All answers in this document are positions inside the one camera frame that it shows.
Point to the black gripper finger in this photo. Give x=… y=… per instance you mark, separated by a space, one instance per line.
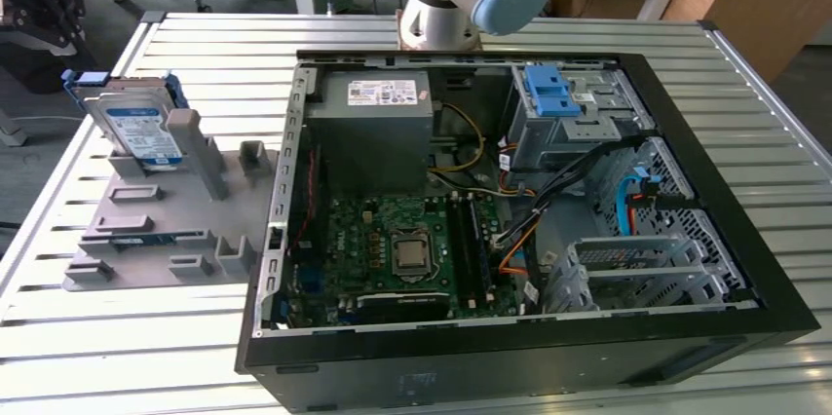
x=30 y=11
x=69 y=11

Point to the black graphics card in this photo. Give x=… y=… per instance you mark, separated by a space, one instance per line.
x=404 y=305

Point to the blue RAM stick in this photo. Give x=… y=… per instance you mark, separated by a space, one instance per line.
x=140 y=240

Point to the silver CPU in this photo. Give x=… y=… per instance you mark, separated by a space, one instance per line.
x=411 y=254

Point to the black RAM slot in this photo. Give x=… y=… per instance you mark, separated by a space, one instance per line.
x=463 y=249
x=480 y=249

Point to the hard disk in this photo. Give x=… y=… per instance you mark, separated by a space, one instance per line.
x=140 y=132

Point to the black mesh bin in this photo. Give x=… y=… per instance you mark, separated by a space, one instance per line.
x=39 y=74

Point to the metal disk bay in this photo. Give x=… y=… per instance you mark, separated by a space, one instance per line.
x=638 y=273

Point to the grey parts rack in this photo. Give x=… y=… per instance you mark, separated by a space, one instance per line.
x=162 y=200

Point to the black PC case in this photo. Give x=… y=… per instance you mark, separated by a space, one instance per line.
x=455 y=371

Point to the blue plastic drive bracket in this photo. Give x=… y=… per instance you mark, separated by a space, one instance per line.
x=550 y=93

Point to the metal drive cage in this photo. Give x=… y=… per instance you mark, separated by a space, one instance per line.
x=586 y=132

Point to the green motherboard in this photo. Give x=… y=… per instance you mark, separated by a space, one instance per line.
x=352 y=239

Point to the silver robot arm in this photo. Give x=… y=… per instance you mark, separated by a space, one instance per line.
x=443 y=20

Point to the grey power supply unit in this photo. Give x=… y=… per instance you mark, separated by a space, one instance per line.
x=371 y=152

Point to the grey metal stand foot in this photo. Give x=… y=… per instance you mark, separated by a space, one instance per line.
x=14 y=132

